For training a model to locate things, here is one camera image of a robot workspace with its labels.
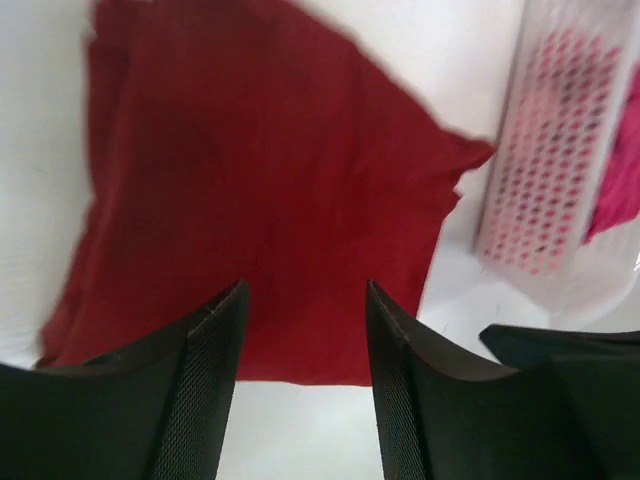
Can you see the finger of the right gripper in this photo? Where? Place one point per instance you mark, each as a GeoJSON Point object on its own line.
{"type": "Point", "coordinates": [522, 347]}

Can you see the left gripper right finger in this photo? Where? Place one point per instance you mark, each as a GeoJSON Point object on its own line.
{"type": "Point", "coordinates": [444, 412]}

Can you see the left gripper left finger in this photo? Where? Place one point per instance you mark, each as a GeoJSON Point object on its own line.
{"type": "Point", "coordinates": [156, 408]}

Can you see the pink t-shirt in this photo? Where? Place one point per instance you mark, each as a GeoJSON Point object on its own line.
{"type": "Point", "coordinates": [618, 200]}

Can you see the red t-shirt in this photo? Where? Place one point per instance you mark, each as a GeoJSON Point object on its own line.
{"type": "Point", "coordinates": [246, 140]}

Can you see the white plastic basket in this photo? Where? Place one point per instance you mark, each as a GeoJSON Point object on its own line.
{"type": "Point", "coordinates": [572, 70]}

